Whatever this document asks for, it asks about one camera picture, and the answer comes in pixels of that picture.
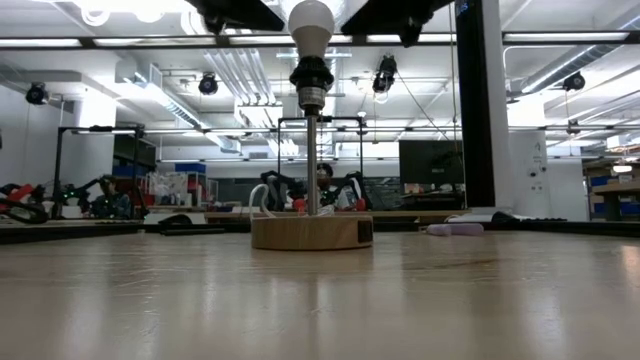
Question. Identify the black aluminium rig frame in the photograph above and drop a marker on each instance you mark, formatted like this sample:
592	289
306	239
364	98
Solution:
75	233

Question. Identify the purple oblong object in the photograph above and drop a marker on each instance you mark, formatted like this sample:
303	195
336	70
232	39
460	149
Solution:
455	229

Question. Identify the white round stand base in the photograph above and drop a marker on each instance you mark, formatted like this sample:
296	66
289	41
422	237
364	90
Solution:
482	125

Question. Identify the black ceiling spotlight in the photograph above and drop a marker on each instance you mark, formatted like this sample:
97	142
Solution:
208	84
36	93
385	75
574	82

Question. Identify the black background rig frame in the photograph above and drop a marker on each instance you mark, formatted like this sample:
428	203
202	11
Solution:
345	119
100	129

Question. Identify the lamp with round wooden base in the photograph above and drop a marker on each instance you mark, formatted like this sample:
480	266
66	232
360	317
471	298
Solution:
312	232

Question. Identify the white lightbulb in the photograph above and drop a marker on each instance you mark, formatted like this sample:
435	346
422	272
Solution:
311	27

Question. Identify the black background robot arm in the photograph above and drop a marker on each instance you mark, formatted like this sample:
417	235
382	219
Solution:
280	190
359	192

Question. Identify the wooden storage shelf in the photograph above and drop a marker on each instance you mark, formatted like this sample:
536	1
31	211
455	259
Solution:
612	189

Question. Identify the red and black background robot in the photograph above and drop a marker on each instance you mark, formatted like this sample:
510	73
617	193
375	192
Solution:
20	200

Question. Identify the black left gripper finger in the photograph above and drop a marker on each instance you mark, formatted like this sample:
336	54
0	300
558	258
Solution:
250	12

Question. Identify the person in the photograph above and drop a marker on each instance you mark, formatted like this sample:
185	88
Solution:
330	192
112	202

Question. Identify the black monitor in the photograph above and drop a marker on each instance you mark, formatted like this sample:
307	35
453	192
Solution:
430	162

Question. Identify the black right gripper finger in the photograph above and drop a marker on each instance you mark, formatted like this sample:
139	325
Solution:
380	17

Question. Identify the blue storage bin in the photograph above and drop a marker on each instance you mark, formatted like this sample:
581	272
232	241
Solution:
190	168

